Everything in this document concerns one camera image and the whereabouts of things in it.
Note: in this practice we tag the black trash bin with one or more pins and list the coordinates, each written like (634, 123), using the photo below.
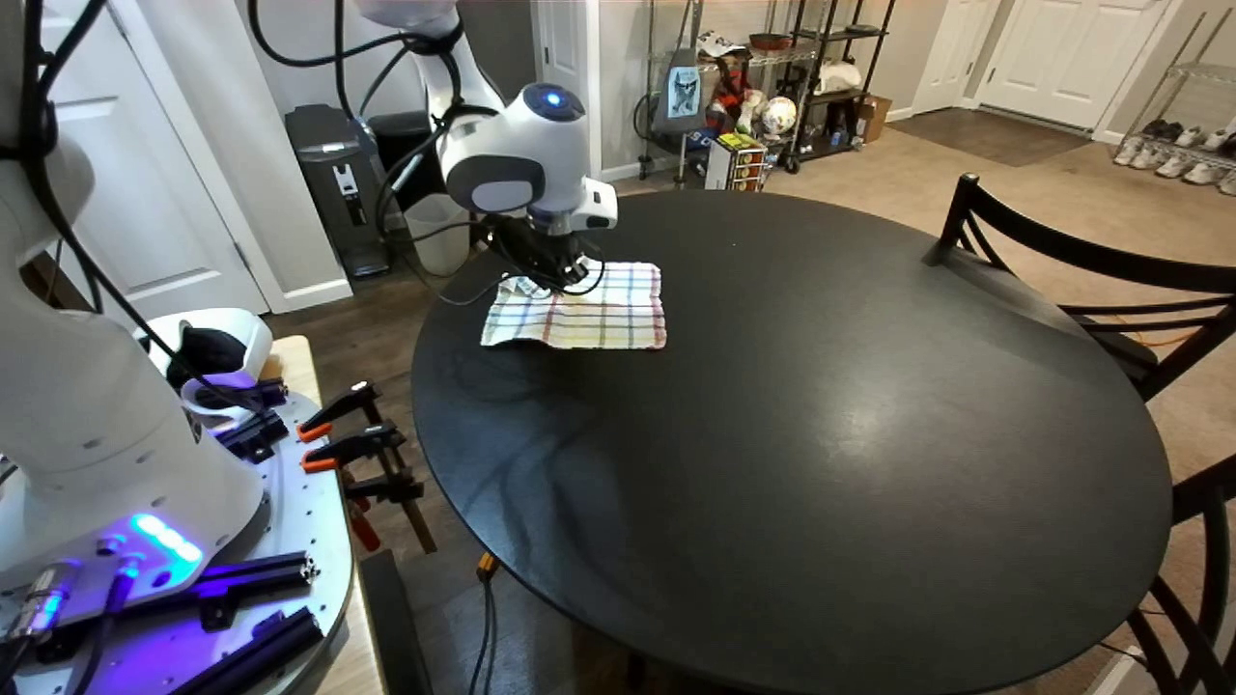
(342, 175)

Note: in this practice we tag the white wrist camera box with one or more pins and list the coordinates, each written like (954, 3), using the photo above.
(596, 209)

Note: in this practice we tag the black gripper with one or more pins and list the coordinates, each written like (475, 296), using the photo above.
(545, 260)

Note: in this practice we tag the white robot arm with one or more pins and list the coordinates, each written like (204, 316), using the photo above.
(515, 164)

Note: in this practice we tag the orange handled clamp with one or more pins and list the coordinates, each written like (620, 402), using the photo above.
(351, 398)
(390, 483)

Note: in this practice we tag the white shoe rack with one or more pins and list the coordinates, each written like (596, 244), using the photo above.
(1185, 125)

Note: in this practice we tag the round black table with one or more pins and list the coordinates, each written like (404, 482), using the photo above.
(852, 470)

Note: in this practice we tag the white plaid kitchen towel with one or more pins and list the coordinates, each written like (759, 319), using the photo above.
(612, 309)

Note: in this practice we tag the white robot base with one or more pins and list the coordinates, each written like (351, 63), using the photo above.
(126, 511)

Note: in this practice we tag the black metal shelf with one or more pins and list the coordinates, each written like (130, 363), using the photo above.
(786, 96)

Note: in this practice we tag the white door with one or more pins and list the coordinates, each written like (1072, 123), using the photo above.
(1062, 58)

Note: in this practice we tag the brown door mat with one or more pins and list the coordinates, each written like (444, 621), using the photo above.
(991, 137)

